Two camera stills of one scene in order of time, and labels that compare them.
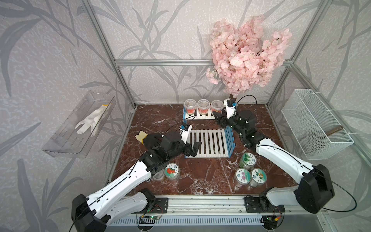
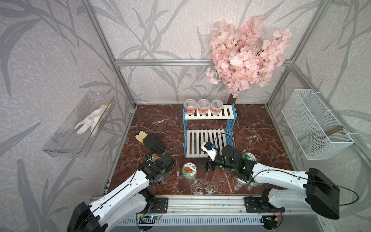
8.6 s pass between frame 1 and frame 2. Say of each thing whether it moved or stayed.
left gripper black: moved
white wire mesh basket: stayed
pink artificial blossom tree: stayed
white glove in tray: stayed
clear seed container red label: stayed
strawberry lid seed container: moved
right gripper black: moved
